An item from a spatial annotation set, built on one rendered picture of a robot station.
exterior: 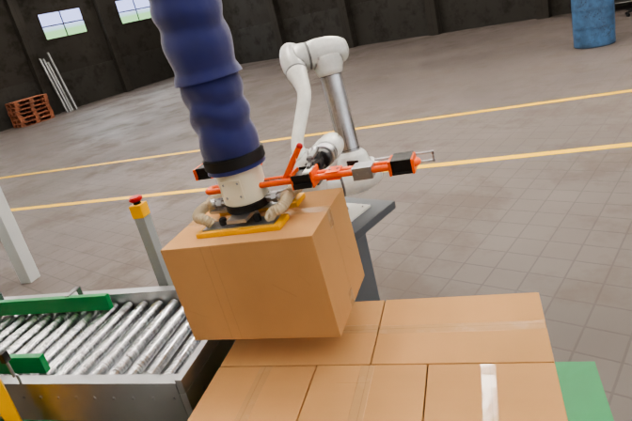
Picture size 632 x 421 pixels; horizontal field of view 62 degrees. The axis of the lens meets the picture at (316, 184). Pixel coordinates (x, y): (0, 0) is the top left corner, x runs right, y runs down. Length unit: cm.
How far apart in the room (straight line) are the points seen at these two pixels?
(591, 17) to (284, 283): 858
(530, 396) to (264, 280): 91
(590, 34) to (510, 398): 856
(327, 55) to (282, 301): 116
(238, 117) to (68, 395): 132
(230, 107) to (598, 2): 851
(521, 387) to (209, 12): 151
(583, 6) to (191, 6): 858
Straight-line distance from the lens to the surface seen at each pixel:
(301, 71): 242
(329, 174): 181
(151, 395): 222
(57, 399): 253
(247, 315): 200
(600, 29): 995
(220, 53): 180
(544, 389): 183
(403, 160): 172
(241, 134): 184
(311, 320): 191
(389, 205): 264
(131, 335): 265
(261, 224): 186
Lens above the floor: 177
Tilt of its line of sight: 19 degrees down
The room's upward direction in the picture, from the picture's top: 14 degrees counter-clockwise
